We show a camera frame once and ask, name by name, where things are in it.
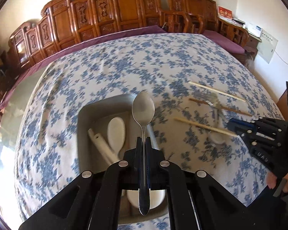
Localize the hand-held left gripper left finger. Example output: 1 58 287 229
18 136 146 230

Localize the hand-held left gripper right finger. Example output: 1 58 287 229
145 136 254 230

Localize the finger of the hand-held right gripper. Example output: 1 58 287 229
238 131 282 149
227 117 286 137

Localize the brown wooden chopstick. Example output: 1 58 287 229
189 98 253 117

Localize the white ceramic spoon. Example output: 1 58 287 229
107 117 126 157

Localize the white ceramic spoon handle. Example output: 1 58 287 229
87 128 120 164

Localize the light wooden chopstick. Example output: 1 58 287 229
174 117 238 136
188 81 246 102

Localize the metal spoon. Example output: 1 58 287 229
132 91 156 216

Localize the metal rectangular tray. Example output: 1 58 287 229
77 94 169 224

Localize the grey plastic bag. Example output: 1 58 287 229
245 50 256 69

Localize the wooden side table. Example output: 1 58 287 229
232 18 262 60

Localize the purple armchair cushion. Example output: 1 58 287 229
203 29 245 54

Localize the white box on side table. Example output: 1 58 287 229
246 22 263 37

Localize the red desk calendar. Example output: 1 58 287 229
217 5 233 21

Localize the carved wooden armchair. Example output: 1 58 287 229
167 0 250 53

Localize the carved wooden sofa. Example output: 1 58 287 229
7 0 205 71

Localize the white wall cable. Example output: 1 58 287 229
276 50 288 68

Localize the white wall panel cover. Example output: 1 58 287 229
256 29 278 64

